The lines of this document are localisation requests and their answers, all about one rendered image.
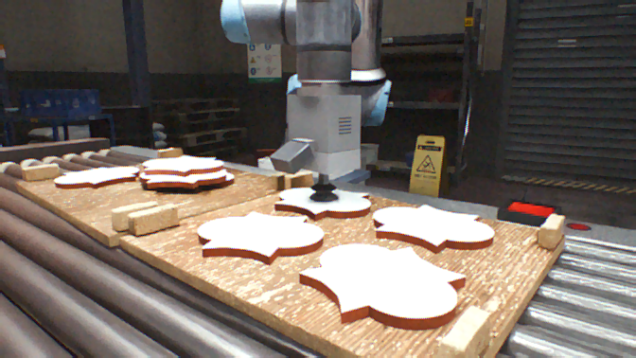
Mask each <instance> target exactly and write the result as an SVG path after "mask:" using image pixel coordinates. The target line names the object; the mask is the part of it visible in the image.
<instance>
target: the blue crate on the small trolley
mask: <svg viewBox="0 0 636 358"><path fill-rule="evenodd" d="M18 91H19V93H20V98H21V99H20V101H21V103H22V109H21V111H22V115H25V116H88V115H99V114H100V113H102V110H101V107H100V104H99V99H100V97H99V94H98V92H99V91H98V89H42V90H18Z"/></svg>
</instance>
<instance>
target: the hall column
mask: <svg viewBox="0 0 636 358"><path fill-rule="evenodd" d="M142 1H143V0H122V5H123V15H124V24H125V33H126V43H127V52H128V62H129V71H130V81H131V86H130V90H132V91H131V100H132V104H143V105H149V106H150V127H151V133H152V137H151V139H152V148H153V149H154V150H155V141H154V135H153V129H152V127H153V118H152V107H151V96H150V76H149V66H148V55H147V47H146V34H145V24H144V12H143V3H144V2H142Z"/></svg>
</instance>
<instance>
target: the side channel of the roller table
mask: <svg viewBox="0 0 636 358"><path fill-rule="evenodd" d="M110 149H111V145H110V139H107V138H101V137H98V138H88V139H79V140H69V141H60V142H51V143H42V144H31V145H22V146H12V147H3V148H0V164H2V163H8V162H10V163H14V164H18V165H20V163H21V162H23V161H25V160H37V161H40V162H41V161H43V160H44V159H45V158H47V157H57V158H60V159H62V158H63V157H64V155H65V154H70V153H74V154H78V155H80V154H81V153H83V152H98V151H101V150H110Z"/></svg>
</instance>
